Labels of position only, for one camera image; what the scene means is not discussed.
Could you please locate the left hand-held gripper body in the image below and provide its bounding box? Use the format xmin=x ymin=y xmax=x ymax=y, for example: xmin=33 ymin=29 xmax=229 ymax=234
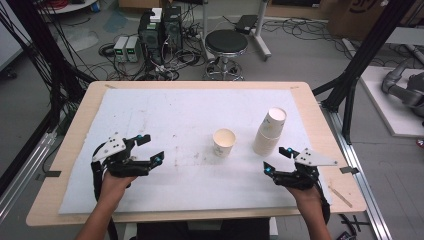
xmin=92 ymin=132 xmax=154 ymax=178

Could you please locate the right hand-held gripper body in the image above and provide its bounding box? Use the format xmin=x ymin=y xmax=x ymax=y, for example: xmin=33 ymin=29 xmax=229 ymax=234
xmin=272 ymin=148 xmax=339 ymax=192

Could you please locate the stack of white paper cups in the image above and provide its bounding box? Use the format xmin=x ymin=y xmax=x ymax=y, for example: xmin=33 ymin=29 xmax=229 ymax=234
xmin=252 ymin=107 xmax=288 ymax=157

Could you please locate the white paper cup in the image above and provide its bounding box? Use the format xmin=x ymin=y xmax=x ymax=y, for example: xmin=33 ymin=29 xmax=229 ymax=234
xmin=212 ymin=128 xmax=237 ymax=158

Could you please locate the person's right hand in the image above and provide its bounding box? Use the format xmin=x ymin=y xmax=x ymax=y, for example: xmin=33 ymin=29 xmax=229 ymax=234
xmin=285 ymin=185 xmax=324 ymax=212

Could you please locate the person's left hand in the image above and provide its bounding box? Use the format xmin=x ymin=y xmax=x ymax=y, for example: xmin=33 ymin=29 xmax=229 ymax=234
xmin=99 ymin=171 xmax=138 ymax=205

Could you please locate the wooden table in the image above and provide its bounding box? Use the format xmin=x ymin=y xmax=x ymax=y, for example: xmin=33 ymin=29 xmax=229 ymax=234
xmin=25 ymin=80 xmax=368 ymax=228

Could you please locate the black tape piece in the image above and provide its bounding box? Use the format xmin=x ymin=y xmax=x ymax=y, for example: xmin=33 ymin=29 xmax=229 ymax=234
xmin=339 ymin=165 xmax=361 ymax=175
xmin=35 ymin=170 xmax=63 ymax=182

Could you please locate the thin wooden stick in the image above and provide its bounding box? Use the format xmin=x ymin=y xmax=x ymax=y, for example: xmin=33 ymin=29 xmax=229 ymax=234
xmin=328 ymin=185 xmax=354 ymax=209

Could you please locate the white foam mat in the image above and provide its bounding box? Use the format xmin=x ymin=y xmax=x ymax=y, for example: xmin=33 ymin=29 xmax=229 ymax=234
xmin=58 ymin=88 xmax=334 ymax=215

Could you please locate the person's dark clothing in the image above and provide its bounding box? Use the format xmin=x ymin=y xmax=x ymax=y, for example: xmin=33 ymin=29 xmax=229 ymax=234
xmin=128 ymin=218 xmax=271 ymax=240

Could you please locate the white floor platform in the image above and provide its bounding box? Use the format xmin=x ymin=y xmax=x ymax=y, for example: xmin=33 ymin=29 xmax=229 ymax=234
xmin=359 ymin=65 xmax=424 ymax=138

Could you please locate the grey bench power supply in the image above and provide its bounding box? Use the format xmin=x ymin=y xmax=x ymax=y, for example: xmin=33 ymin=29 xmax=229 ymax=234
xmin=125 ymin=35 xmax=140 ymax=63
xmin=113 ymin=35 xmax=129 ymax=63

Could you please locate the black computer tower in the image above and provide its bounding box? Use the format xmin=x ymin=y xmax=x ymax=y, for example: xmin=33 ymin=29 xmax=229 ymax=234
xmin=137 ymin=11 xmax=165 ymax=65
xmin=162 ymin=5 xmax=184 ymax=54

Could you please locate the white metal stand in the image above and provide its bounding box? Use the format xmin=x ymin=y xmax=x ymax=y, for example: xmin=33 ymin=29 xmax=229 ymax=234
xmin=199 ymin=0 xmax=273 ymax=63

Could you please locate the small white box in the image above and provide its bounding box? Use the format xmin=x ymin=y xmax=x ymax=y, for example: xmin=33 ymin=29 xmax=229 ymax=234
xmin=149 ymin=7 xmax=164 ymax=24

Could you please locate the black round stool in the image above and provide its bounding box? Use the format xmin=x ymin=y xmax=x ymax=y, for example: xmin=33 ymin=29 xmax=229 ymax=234
xmin=203 ymin=29 xmax=250 ymax=82

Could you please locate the black flat device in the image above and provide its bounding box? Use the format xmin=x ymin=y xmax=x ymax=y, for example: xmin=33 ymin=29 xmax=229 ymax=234
xmin=234 ymin=14 xmax=259 ymax=35

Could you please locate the white round table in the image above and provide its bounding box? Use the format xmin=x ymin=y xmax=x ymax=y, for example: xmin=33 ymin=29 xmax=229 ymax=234
xmin=38 ymin=0 xmax=98 ymax=15

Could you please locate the cardboard box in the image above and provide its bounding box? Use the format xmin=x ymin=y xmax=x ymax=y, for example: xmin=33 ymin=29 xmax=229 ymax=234
xmin=328 ymin=0 xmax=389 ymax=42

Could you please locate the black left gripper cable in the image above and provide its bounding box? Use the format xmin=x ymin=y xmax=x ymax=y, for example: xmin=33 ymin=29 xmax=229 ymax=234
xmin=90 ymin=143 xmax=119 ymax=240

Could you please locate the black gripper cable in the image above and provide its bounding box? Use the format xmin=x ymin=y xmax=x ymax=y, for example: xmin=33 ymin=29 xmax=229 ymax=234
xmin=314 ymin=181 xmax=332 ymax=225
xmin=90 ymin=143 xmax=119 ymax=240

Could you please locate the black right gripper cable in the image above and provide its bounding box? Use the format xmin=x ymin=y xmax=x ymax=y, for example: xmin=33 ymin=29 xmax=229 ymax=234
xmin=314 ymin=181 xmax=332 ymax=225

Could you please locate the aluminium floor rail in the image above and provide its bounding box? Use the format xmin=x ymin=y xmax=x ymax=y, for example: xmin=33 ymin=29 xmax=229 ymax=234
xmin=0 ymin=131 xmax=58 ymax=224
xmin=319 ymin=103 xmax=394 ymax=240

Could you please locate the tangle of floor cables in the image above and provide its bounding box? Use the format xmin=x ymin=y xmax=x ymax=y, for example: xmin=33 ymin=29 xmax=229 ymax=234
xmin=98 ymin=6 xmax=209 ymax=82

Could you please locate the black metal frame with cables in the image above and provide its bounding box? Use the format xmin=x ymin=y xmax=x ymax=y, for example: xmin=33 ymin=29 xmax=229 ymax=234
xmin=0 ymin=0 xmax=98 ymax=143

